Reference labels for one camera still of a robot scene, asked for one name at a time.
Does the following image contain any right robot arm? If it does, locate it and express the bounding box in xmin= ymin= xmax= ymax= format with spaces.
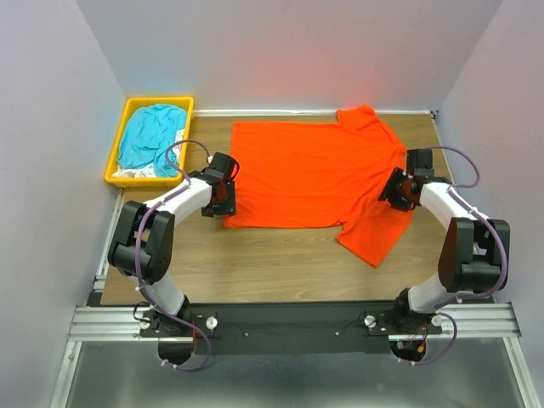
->
xmin=378 ymin=167 xmax=510 ymax=332

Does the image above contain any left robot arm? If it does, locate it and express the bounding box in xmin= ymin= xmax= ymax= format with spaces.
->
xmin=108 ymin=152 xmax=240 ymax=323

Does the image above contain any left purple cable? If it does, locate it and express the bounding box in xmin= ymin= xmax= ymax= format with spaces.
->
xmin=133 ymin=139 xmax=213 ymax=371

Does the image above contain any yellow plastic bin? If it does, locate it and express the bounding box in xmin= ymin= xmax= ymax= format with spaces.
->
xmin=105 ymin=96 xmax=194 ymax=188

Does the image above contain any purple cable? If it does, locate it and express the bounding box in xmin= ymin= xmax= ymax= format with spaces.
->
xmin=397 ymin=146 xmax=509 ymax=366
xmin=133 ymin=139 xmax=213 ymax=371

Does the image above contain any orange t shirt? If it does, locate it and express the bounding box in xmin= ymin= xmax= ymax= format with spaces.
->
xmin=224 ymin=105 xmax=412 ymax=267

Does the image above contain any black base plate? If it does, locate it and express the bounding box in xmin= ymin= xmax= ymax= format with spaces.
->
xmin=139 ymin=301 xmax=442 ymax=355

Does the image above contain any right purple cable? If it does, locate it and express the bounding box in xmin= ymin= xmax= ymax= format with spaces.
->
xmin=397 ymin=146 xmax=509 ymax=366

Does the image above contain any white t shirt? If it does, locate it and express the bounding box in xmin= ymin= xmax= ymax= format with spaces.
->
xmin=113 ymin=129 xmax=185 ymax=179

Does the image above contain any light blue t shirt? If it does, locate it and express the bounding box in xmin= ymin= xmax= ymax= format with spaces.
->
xmin=122 ymin=104 xmax=187 ymax=168

